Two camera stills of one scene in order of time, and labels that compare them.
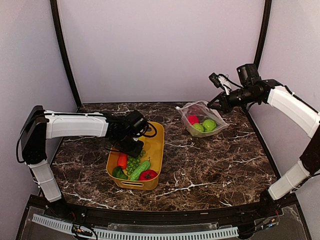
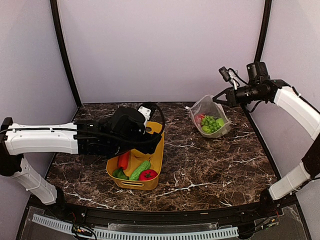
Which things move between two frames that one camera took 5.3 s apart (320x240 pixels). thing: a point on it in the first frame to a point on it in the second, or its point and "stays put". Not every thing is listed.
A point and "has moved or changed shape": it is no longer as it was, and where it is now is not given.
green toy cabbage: x=209 y=125 to x=220 y=121
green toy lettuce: x=198 y=127 to x=206 y=129
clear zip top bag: x=201 y=119 has moved or changed shape
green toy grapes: x=132 y=162 to x=210 y=121
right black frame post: x=267 y=13 stays put
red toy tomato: x=147 y=175 stays put
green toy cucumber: x=144 y=165 stays put
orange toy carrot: x=122 y=159 stays put
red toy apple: x=193 y=119 to x=198 y=117
